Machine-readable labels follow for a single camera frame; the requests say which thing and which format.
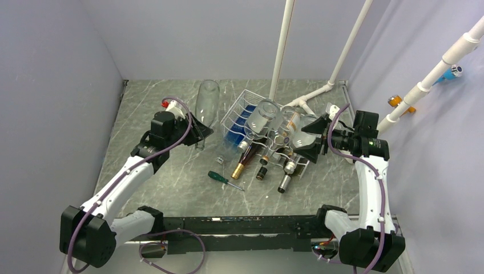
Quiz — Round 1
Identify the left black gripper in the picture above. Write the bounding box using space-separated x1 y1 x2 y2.
166 111 213 150

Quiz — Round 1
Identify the dark bottle with gold foil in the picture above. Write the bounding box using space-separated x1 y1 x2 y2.
231 143 263 179

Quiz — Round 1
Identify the clear bottle with silver cap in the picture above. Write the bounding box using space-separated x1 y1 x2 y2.
237 99 280 152

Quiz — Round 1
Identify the purple cable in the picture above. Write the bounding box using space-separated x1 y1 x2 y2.
312 103 400 274
66 97 207 274

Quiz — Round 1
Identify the green handled screwdriver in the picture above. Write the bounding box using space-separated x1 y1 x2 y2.
208 171 245 192

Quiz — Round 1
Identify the white pvc pipe right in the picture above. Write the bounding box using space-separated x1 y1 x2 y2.
377 18 483 134

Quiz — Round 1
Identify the white wire wine rack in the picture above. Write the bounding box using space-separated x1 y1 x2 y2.
217 89 309 177

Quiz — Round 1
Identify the white pvc pipe frame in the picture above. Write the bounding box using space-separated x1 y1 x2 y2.
269 1 391 106

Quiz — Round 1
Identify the bottle with black cap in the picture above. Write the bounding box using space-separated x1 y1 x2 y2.
256 166 268 181

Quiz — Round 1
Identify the clear bottle with orange label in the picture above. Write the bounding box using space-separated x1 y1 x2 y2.
260 106 301 166

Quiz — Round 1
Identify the orange wall fixture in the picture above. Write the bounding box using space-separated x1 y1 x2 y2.
388 95 416 116

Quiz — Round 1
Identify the blue plastic bottle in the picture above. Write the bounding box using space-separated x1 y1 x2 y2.
221 104 256 162

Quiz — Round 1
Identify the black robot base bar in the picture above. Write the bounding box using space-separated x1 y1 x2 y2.
126 213 341 255

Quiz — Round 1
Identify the tall clear glass bottle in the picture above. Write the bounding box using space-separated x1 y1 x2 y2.
195 80 220 150

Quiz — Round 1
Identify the blue wall fixture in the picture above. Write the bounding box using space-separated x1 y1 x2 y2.
433 64 463 86

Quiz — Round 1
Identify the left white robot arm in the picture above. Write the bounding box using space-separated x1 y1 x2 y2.
59 111 213 268

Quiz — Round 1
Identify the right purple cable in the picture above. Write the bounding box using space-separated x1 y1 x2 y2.
312 103 400 274

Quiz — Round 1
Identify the green bottle with silver foil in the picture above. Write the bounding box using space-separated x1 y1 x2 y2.
277 154 308 194

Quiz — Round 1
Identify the clear bottle held by right gripper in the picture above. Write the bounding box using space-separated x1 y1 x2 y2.
289 114 321 150

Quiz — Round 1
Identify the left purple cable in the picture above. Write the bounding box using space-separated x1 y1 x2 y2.
66 97 207 274

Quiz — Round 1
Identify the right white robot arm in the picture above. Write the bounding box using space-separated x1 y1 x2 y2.
295 110 406 273

